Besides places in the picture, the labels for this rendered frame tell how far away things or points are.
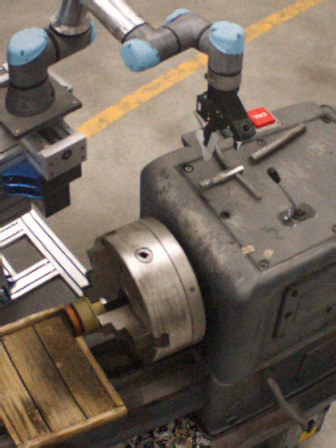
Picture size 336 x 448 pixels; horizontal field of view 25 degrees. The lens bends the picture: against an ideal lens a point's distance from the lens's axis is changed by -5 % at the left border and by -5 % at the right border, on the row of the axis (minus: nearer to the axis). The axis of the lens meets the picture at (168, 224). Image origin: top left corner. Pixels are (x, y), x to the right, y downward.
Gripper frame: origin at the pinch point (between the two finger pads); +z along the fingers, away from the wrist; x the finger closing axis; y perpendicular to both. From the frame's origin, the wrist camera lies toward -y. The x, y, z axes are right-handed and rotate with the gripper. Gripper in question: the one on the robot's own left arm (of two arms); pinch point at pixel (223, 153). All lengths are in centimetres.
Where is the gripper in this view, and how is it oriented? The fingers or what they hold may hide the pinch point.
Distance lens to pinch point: 181.1
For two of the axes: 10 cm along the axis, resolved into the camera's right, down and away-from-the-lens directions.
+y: -4.9, -6.6, 5.7
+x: -8.7, 3.5, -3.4
